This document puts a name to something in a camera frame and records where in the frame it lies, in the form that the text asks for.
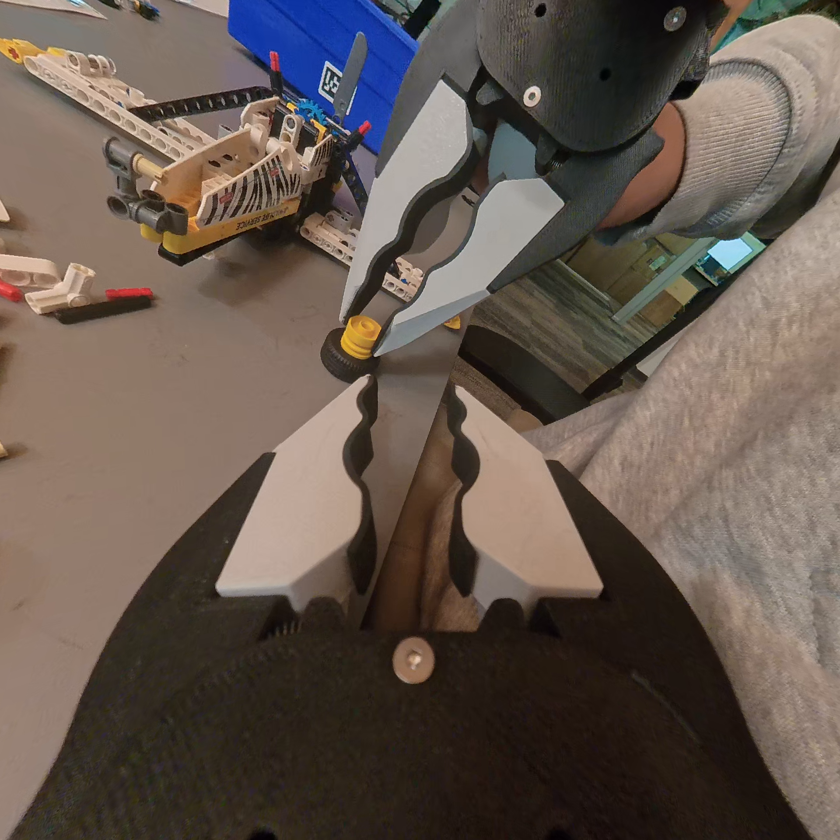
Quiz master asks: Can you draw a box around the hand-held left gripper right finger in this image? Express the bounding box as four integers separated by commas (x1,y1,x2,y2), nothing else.
448,385,605,613

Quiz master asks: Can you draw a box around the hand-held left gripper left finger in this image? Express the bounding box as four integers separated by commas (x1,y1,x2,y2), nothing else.
215,374,380,613

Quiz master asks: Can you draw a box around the person's grey hoodie torso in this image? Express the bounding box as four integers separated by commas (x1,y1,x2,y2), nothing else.
518,190,840,840

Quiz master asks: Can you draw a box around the yellow lego wheel hub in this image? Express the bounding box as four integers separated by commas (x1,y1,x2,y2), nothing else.
344,315,385,358

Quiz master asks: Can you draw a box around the zebra striped lego aircraft model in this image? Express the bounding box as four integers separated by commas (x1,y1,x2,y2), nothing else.
0,31,463,332

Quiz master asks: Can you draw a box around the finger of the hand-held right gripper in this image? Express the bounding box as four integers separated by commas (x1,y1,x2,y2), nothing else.
340,77,476,326
373,121,567,357

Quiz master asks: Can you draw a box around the black office chair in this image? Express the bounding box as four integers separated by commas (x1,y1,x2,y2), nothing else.
458,325,595,426

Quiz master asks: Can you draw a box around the person's right hand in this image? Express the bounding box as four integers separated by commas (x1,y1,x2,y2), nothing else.
594,101,686,231

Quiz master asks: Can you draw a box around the blue plastic bin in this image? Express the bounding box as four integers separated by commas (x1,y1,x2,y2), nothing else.
227,0,421,155

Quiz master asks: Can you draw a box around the person's right forearm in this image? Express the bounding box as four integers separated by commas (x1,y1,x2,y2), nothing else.
594,13,831,247

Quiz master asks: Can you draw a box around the pile of loose lego pieces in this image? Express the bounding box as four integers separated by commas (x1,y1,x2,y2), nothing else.
0,197,155,460

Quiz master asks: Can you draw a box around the black lego tyre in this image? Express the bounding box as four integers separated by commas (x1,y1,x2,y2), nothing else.
319,328,378,382

